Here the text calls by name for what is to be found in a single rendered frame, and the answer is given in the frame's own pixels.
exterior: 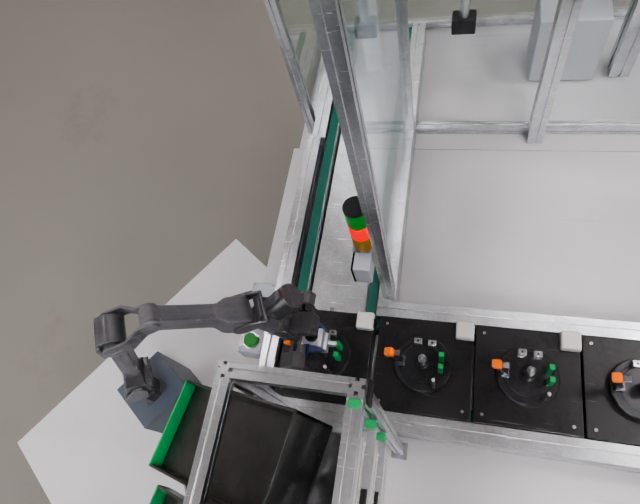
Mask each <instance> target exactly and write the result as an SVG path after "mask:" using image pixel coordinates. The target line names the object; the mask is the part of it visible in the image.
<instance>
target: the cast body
mask: <svg viewBox="0 0 640 504"><path fill-rule="evenodd" d="M318 330H319V331H318V334H317V335H316V336H314V337H312V336H302V342H301V344H310V345H311V346H315V347H319V348H322V349H324V350H325V351H324V352H321V353H328V350H329V347H337V342H336V341H330V335H329V333H326V332H325V330H324V329H321V328H319V329H318Z"/></svg>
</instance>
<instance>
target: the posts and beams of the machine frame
mask: <svg viewBox="0 0 640 504"><path fill-rule="evenodd" d="M582 4H583V0H558V4H557V9H556V13H555V17H554V21H553V25H552V29H551V33H550V37H549V42H548V46H547V50H546V54H545V58H544V62H543V66H542V70H541V75H540V79H539V83H538V87H537V91H536V95H535V99H534V103H533V108H532V112H531V116H530V120H529V124H528V130H527V134H526V137H527V144H533V142H535V144H542V141H543V137H544V134H545V130H546V127H547V124H548V120H549V117H550V113H551V110H552V106H553V103H554V100H555V96H556V93H557V89H558V86H559V82H560V79H561V76H562V72H563V69H564V65H565V62H566V58H567V55H568V52H569V48H570V45H571V41H572V38H573V34H574V31H575V28H576V24H577V21H578V17H579V14H580V10H581V7H582Z"/></svg>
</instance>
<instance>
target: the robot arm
mask: <svg viewBox="0 0 640 504"><path fill-rule="evenodd" d="M250 299H253V303H254V306H253V307H252V308H251V306H250V302H249V300H250ZM315 299H316V294H315V293H314V292H311V291H309V290H308V291H307V290H306V291H303V292H300V291H299V290H298V288H297V287H295V286H294V285H292V284H290V283H287V284H284V285H283V286H281V287H280V288H279V289H278V290H276V291H274V292H273V293H272V294H271V295H270V296H269V297H262V293H261V290H258V291H252V290H251V291H247V292H244V293H240V294H237V295H234V296H231V297H224V298H223V299H221V300H220V301H218V302H217V303H213V304H184V305H157V304H155V303H145V304H142V305H139V306H137V307H129V306H123V305H119V306H117V307H115V308H112V309H110V310H107V311H105V312H103V313H101V314H100V315H99V317H96V318H94V320H93V322H94V336H95V350H96V353H97V354H98V355H100V356H101V357H103V358H104V359H106V358H112V360H113V361H114V363H115V364H116V366H117V367H118V368H119V370H120V371H121V373H122V374H123V381H124V391H125V401H126V403H134V402H136V401H139V400H143V401H144V403H145V404H146V405H147V406H150V405H151V404H152V403H153V402H155V401H156V400H157V399H158V398H159V397H160V396H161V394H162V393H163V392H164V391H165V390H166V389H167V386H166V385H165V384H164V383H163V381H162V380H161V379H160V377H159V376H158V375H157V374H156V372H155V371H152V365H151V360H149V359H148V356H147V357H139V358H138V356H137V355H136V353H135V351H134V349H136V348H137V347H138V346H139V344H140V343H141V342H142V341H143V340H144V339H145V338H146V337H147V336H148V335H150V334H153V333H155V332H157V331H159V330H175V329H194V328H215V329H217V330H219V331H220V332H222V333H235V334H244V333H247V332H250V331H253V330H255V329H259V330H262V331H265V332H267V333H268V334H269V335H275V336H278V337H281V338H282V340H285V341H286V340H289V341H290V344H291V345H290V350H289V352H283V353H282V359H281V364H280V368H284V369H292V370H300V371H302V370H303V369H304V364H305V358H306V357H307V356H308V353H309V352H324V351H325V350H324V349H322V348H319V347H315V346H311V345H310V344H301V343H300V342H301V337H302V336H312V337H314V336H316V335H317V334H318V331H319V330H318V329H319V328H321V329H324V330H325V332H328V330H327V329H326V328H325V327H324V326H323V325H322V324H321V323H320V317H319V316H317V309H316V308H315V306H314V305H315ZM293 311H294V312H293ZM130 313H133V314H138V321H139V327H138V328H136V329H135V330H134V331H133V332H132V333H131V335H130V336H129V337H128V338H127V335H126V325H125V315H128V314H130Z"/></svg>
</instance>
